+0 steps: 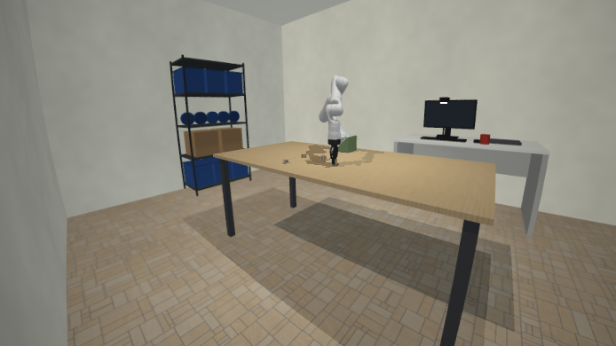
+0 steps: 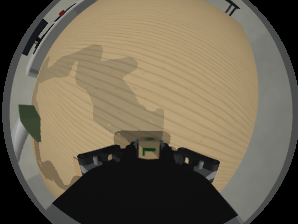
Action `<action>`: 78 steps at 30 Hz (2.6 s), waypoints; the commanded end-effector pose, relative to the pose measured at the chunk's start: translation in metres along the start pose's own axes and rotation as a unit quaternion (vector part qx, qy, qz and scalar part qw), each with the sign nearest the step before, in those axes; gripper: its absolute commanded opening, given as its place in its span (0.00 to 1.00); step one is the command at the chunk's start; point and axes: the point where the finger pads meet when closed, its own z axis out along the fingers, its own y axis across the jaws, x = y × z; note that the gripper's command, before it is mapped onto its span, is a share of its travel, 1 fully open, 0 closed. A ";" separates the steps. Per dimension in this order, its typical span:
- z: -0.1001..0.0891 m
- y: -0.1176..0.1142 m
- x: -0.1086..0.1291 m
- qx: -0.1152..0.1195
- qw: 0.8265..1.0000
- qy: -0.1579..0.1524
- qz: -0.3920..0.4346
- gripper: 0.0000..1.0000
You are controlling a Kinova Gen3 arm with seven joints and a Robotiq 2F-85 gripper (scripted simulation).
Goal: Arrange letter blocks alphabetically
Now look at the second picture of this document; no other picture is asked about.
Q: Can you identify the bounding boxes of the tan square mat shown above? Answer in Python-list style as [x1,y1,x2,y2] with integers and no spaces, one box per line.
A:
[73,157,83,179]

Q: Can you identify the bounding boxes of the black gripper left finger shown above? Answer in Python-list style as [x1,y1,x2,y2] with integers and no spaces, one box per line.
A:
[77,139,139,175]

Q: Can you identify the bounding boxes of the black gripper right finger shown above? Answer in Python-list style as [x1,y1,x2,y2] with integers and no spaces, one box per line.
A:
[159,140,220,184]

